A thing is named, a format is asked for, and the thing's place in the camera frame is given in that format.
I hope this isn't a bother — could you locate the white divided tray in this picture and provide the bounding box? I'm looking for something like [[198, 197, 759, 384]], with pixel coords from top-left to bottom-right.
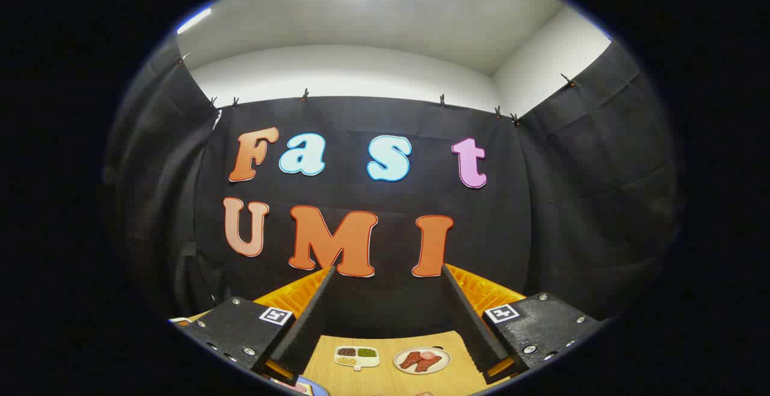
[[334, 345, 381, 371]]

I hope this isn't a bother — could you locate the white oval plate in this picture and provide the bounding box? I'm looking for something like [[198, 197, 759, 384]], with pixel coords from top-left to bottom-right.
[[393, 347, 452, 375]]

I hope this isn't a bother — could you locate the row of cloth clips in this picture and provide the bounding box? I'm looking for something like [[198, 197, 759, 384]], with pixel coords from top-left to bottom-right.
[[177, 52, 577, 127]]

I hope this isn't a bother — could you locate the ceiling light strip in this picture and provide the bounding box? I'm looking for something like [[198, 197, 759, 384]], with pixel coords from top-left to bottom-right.
[[176, 7, 212, 34]]

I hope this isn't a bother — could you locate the blue round plate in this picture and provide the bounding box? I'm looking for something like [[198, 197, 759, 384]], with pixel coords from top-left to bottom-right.
[[259, 374, 330, 396]]

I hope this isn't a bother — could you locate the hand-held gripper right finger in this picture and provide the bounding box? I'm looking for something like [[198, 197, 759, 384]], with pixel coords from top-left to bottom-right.
[[441, 264, 607, 386]]

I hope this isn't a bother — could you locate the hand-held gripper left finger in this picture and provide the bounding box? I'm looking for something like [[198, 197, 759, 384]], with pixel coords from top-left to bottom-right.
[[179, 265, 336, 386]]

